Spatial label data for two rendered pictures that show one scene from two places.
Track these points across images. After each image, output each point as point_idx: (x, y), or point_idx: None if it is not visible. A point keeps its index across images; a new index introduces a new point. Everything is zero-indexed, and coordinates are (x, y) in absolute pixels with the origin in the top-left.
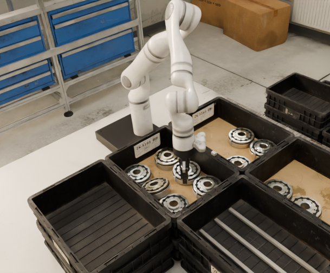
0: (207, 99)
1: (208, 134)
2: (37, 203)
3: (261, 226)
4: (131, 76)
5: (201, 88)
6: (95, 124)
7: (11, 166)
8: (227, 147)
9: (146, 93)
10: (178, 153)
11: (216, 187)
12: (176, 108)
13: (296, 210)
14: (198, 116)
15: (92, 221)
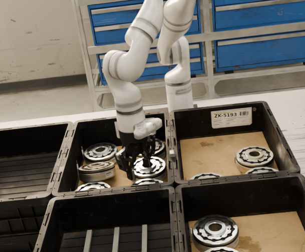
0: (303, 118)
1: (226, 144)
2: None
3: None
4: (159, 46)
5: None
6: (155, 107)
7: (51, 119)
8: (229, 165)
9: (181, 75)
10: (119, 134)
11: (128, 186)
12: (107, 70)
13: (176, 250)
14: (221, 116)
15: (22, 178)
